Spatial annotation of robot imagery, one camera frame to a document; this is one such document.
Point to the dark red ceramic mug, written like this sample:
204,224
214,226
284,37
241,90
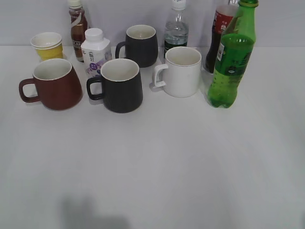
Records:
57,84

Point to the rear black ceramic mug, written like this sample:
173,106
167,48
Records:
141,45

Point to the white milk bottle purple label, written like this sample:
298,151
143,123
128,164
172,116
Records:
96,51

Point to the front black ceramic mug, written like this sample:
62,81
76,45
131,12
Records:
119,86

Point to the green plastic soda bottle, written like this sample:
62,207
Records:
233,55

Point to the white ceramic mug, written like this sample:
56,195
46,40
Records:
180,74

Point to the dark cola bottle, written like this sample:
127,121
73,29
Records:
223,16

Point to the clear water bottle green label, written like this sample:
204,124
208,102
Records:
176,28

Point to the black ceramic mug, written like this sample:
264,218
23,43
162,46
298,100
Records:
141,45
119,86

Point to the brown tea bottle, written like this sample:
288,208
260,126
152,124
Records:
79,25

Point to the yellow paper cup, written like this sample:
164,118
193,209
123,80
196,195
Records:
48,45

